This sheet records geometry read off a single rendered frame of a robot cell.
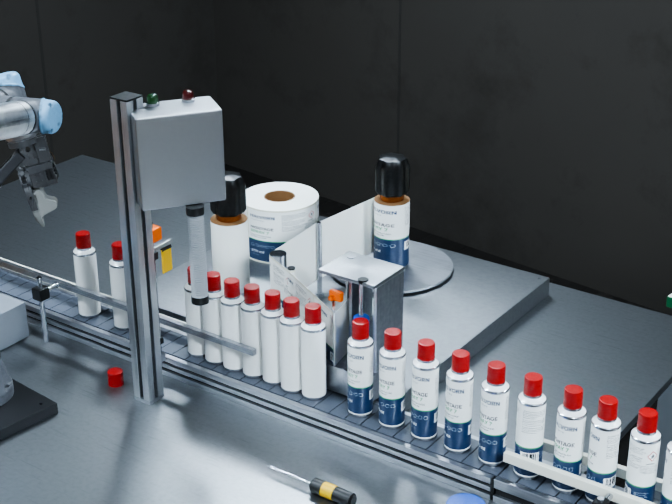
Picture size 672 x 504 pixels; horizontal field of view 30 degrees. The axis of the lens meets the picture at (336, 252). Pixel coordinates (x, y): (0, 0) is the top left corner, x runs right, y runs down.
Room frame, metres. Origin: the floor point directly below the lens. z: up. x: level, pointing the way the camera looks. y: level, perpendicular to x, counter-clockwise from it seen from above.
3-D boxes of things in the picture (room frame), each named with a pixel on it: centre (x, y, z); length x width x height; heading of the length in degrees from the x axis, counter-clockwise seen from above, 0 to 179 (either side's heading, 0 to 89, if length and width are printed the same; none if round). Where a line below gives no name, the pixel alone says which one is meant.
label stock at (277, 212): (2.97, 0.14, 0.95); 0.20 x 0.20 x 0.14
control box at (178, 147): (2.32, 0.31, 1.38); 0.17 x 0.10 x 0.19; 110
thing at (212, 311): (2.38, 0.26, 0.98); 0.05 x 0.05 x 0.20
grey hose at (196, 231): (2.27, 0.28, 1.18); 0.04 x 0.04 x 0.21
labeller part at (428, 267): (2.84, -0.14, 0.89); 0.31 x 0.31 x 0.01
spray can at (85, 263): (2.60, 0.57, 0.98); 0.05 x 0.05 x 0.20
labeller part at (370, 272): (2.28, -0.05, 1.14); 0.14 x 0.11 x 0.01; 55
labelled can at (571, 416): (1.91, -0.42, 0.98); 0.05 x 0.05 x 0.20
